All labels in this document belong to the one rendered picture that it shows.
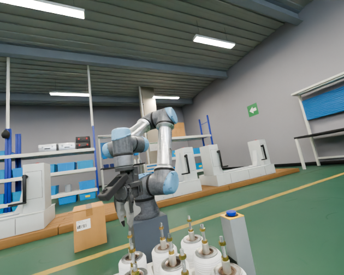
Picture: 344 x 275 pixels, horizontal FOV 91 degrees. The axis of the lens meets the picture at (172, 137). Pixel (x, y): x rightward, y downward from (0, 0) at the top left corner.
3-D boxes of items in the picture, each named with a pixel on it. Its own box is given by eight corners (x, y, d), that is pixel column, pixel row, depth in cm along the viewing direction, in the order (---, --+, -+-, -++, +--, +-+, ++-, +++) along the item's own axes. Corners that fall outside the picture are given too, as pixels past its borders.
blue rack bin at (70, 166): (61, 172, 462) (61, 164, 465) (77, 170, 477) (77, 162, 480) (57, 172, 417) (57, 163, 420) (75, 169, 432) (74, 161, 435)
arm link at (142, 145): (130, 139, 84) (114, 137, 74) (149, 135, 80) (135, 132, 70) (132, 155, 83) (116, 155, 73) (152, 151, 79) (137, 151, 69)
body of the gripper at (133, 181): (144, 196, 65) (141, 165, 67) (126, 202, 58) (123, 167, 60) (131, 196, 70) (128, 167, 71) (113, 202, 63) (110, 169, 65)
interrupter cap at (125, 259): (122, 256, 63) (122, 253, 63) (142, 250, 64) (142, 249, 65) (119, 267, 56) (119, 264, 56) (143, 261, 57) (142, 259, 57)
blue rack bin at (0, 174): (-7, 181, 403) (-7, 172, 406) (14, 178, 419) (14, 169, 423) (-19, 181, 358) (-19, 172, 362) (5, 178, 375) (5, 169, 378)
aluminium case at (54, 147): (43, 154, 448) (43, 147, 451) (60, 153, 462) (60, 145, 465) (37, 152, 410) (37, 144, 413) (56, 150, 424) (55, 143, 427)
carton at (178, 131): (161, 140, 604) (160, 126, 612) (178, 139, 637) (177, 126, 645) (168, 137, 557) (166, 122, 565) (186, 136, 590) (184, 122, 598)
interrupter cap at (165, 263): (183, 271, 48) (183, 269, 48) (158, 273, 50) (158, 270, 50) (186, 257, 56) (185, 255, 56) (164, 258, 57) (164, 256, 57)
